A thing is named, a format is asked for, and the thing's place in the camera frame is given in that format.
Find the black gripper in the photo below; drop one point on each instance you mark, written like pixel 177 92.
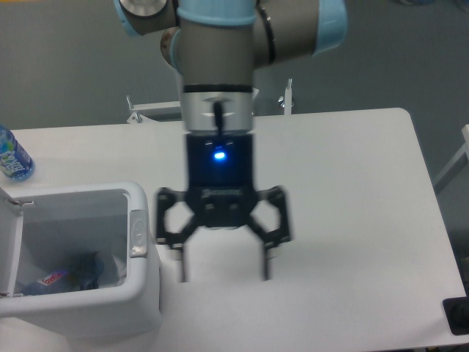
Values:
pixel 221 194

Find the crushed clear plastic bottle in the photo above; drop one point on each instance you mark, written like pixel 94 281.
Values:
pixel 82 274

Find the white paper wrapper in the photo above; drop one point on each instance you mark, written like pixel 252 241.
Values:
pixel 120 268

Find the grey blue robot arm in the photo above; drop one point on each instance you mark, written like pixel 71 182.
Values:
pixel 216 46

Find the white trash can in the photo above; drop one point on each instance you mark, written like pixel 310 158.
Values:
pixel 45 229

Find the blue labelled water bottle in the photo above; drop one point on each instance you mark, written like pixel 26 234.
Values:
pixel 16 163

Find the black clamp at table edge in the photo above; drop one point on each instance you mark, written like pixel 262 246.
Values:
pixel 456 310

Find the white metal frame brackets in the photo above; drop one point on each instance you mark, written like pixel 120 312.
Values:
pixel 148 112

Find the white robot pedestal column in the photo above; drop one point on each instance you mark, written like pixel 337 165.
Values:
pixel 168 48

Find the white frame at right edge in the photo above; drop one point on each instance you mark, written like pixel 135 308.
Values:
pixel 454 166

